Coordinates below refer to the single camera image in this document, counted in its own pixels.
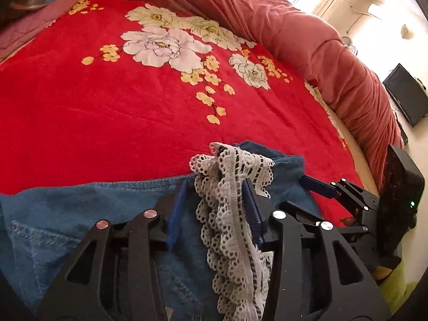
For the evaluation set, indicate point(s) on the black monitor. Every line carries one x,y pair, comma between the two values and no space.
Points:
406,97

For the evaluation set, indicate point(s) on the red floral blanket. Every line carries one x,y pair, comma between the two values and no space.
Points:
83,107

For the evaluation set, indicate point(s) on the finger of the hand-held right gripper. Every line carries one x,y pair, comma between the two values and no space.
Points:
301,211
317,186

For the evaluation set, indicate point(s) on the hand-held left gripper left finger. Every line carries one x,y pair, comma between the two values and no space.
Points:
175,217

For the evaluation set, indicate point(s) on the pink quilted pillow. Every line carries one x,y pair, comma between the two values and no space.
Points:
20,30

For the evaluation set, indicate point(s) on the person's right hand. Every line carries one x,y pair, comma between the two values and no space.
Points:
381,272

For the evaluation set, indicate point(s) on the blue denim pants lace trim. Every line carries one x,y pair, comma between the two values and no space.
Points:
67,214

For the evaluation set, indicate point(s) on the beige bed sheet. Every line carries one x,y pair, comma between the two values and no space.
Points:
361,164

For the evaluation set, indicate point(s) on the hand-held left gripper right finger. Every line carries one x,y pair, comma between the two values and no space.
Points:
254,214

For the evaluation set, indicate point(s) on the dusty red quilt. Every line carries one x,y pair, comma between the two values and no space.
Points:
301,40

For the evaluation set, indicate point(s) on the yellow-green sheet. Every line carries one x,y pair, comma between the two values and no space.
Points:
398,291

